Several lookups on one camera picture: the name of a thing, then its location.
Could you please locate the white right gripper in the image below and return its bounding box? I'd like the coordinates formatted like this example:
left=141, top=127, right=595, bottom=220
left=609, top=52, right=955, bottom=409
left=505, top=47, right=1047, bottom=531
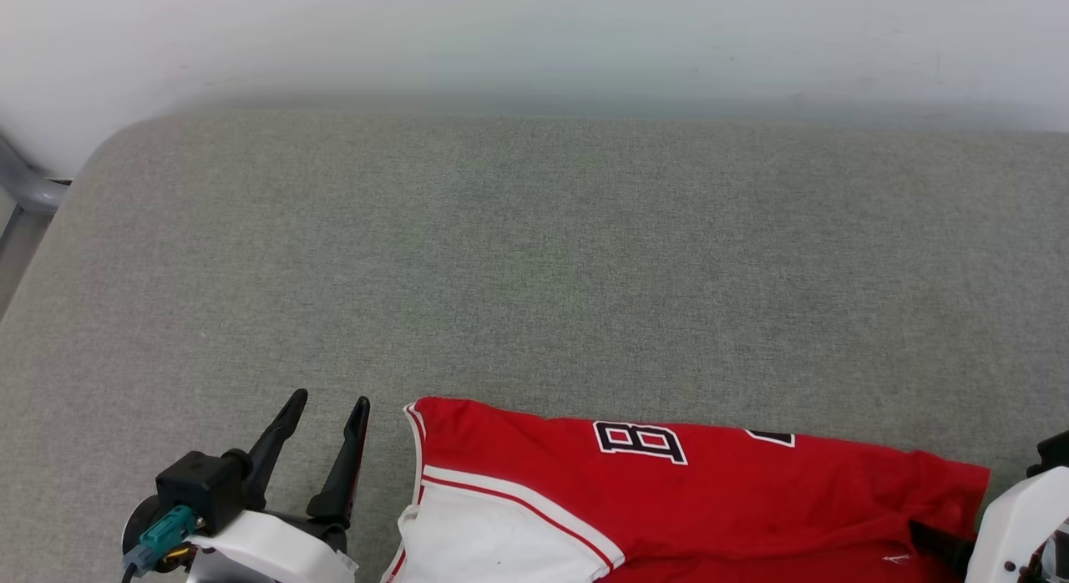
left=909, top=466, right=1069, bottom=583

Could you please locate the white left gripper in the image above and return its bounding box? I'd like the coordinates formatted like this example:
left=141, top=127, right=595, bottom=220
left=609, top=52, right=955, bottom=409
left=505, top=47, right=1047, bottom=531
left=188, top=388, right=371, bottom=583

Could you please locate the red Bulls basketball jersey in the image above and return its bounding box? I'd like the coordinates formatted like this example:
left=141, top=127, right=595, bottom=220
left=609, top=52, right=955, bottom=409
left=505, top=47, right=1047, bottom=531
left=380, top=397, right=992, bottom=583

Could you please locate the black round motor housing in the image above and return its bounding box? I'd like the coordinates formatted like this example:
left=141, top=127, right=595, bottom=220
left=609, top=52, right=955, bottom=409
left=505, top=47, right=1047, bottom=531
left=123, top=495, right=164, bottom=559

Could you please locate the grey fabric sofa cushion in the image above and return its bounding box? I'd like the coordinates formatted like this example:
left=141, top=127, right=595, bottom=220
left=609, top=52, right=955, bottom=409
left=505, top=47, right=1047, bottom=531
left=0, top=107, right=1069, bottom=583

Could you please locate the black cable with teal connector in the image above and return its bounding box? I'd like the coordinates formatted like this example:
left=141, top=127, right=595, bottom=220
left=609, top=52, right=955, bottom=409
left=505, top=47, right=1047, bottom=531
left=123, top=505, right=197, bottom=583

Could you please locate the grey metal sofa frame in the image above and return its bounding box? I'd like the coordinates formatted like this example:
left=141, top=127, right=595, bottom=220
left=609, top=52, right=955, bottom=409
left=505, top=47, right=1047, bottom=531
left=0, top=132, right=72, bottom=258

